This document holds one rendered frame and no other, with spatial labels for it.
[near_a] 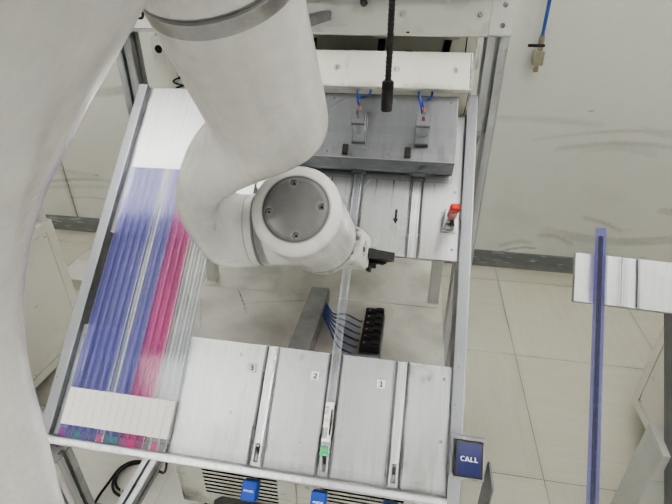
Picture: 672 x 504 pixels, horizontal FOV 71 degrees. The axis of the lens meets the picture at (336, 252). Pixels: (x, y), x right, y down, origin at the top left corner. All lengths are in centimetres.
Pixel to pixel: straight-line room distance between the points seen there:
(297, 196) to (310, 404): 46
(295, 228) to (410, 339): 83
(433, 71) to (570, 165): 179
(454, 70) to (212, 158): 63
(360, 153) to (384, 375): 38
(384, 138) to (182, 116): 44
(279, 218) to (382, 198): 48
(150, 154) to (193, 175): 66
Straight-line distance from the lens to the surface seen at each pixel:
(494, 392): 202
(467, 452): 76
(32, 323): 209
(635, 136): 268
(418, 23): 93
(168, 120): 107
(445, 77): 91
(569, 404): 208
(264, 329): 124
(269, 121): 31
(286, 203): 42
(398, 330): 123
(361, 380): 80
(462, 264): 83
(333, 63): 94
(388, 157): 84
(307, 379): 81
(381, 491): 79
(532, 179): 262
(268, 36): 28
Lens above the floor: 139
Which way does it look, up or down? 30 degrees down
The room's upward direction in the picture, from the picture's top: straight up
